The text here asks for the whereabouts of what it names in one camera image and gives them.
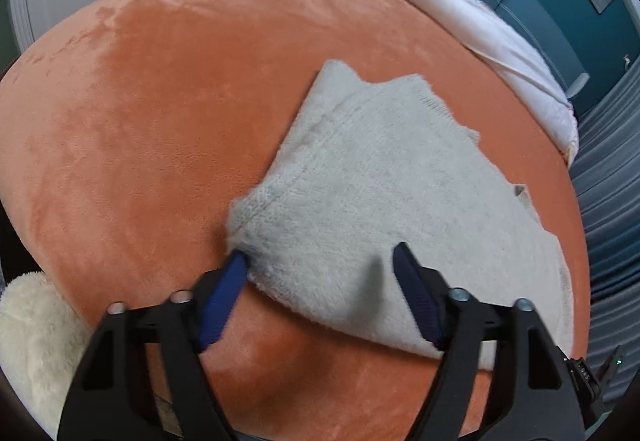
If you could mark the orange plush blanket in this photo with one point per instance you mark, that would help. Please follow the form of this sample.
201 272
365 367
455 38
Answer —
150 121

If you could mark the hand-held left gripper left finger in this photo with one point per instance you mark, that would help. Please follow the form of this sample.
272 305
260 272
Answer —
222 296

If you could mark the blue upholstered headboard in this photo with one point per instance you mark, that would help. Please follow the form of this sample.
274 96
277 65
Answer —
525 16

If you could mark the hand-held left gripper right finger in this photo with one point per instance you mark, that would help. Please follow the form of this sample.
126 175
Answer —
417 296

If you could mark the grey-blue curtain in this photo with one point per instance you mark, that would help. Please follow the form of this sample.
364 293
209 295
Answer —
610 201

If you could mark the white duvet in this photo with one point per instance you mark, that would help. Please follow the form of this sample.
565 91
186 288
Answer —
490 36

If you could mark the cream fleece clothing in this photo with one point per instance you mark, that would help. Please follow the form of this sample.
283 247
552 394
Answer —
35 346

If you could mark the grey sweater with black hearts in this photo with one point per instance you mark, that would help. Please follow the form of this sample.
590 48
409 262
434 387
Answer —
400 201

